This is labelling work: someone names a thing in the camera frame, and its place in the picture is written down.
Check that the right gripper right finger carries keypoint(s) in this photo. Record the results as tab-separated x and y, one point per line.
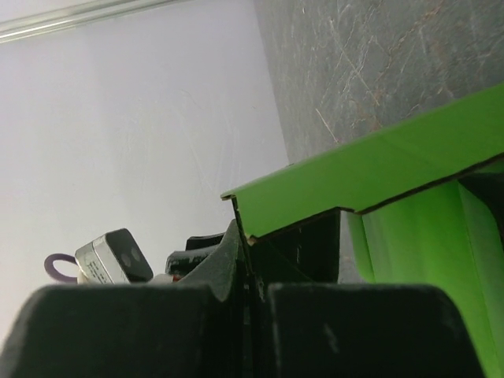
307	329

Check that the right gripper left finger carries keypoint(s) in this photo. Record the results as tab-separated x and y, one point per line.
190	328

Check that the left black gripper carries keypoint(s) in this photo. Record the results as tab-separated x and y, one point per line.
307	252

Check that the green paper box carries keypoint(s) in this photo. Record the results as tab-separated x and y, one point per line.
424	204

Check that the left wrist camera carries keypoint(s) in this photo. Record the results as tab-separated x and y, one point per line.
114	258

